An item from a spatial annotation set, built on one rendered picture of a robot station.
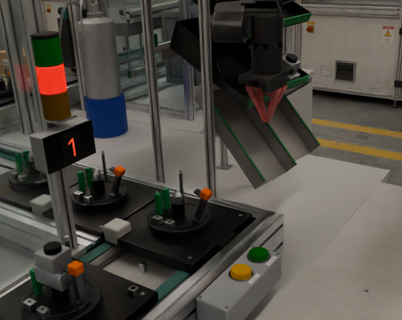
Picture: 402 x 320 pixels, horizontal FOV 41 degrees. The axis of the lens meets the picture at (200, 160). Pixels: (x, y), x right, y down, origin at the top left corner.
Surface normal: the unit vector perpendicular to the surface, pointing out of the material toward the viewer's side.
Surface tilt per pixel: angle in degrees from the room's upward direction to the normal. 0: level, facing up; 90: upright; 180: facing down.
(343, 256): 0
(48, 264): 90
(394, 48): 90
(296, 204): 0
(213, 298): 0
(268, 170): 45
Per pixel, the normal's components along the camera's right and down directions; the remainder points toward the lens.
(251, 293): 0.82, 0.18
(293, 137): 0.47, -0.48
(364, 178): -0.04, -0.92
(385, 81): -0.58, 0.34
